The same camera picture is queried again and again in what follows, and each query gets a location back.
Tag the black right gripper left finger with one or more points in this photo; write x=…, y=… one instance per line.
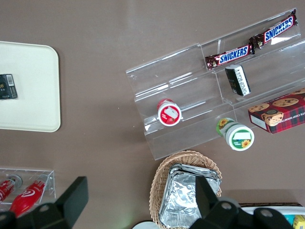
x=76, y=195

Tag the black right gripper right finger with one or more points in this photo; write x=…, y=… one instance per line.
x=205, y=195

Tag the white rectangular snack tray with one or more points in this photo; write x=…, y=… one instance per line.
x=247, y=210

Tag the light wicker basket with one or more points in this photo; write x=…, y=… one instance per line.
x=159, y=181

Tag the cream plastic tray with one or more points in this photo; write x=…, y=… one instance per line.
x=35, y=95

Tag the stack of foil trays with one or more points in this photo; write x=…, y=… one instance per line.
x=181, y=193

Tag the clear acrylic bottle rack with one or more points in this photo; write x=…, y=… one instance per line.
x=51, y=183

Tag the red cola bottle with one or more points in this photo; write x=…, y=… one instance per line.
x=28, y=194
x=7, y=188

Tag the green sunflower yogurt cup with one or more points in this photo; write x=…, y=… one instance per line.
x=239, y=138

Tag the teal snack packet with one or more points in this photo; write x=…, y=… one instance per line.
x=288, y=218

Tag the red lid yogurt cup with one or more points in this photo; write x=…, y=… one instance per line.
x=169, y=114

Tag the yellow snack packet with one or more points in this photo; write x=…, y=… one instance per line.
x=300, y=221

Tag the red tartan cookie box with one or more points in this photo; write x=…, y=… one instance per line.
x=281, y=114

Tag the clear acrylic stepped shelf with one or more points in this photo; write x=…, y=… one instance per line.
x=190, y=78

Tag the black box white side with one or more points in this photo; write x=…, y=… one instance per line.
x=238, y=80

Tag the black box gold print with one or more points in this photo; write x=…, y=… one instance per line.
x=8, y=87

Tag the Snickers chocolate bar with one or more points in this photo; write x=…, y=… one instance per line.
x=232, y=55
x=277, y=29

